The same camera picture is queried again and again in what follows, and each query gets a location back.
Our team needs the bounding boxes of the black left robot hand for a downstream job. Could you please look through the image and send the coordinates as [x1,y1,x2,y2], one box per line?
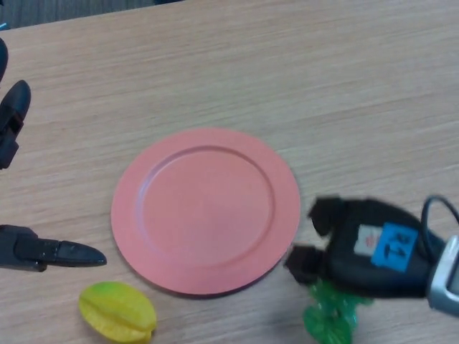
[0,37,108,272]

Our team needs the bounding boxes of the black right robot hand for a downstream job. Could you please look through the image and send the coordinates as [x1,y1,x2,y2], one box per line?
[284,195,445,300]

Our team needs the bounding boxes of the yellow green starfruit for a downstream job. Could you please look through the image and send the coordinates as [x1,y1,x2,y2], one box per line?
[77,281,158,344]

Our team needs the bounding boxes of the green grapes bunch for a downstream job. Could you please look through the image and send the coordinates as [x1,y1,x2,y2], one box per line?
[303,279,374,344]

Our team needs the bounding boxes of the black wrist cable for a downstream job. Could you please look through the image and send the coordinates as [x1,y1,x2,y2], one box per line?
[421,195,459,259]

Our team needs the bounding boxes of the pink round plate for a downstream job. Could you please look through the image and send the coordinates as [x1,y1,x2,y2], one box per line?
[110,128,301,297]

